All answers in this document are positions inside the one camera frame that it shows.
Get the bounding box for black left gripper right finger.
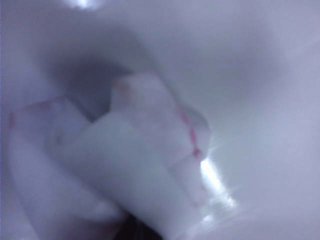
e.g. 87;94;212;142
136;221;163;240

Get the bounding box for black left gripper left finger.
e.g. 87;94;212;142
108;215;138;240

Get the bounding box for white wet wipe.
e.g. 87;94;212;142
6;70;214;240

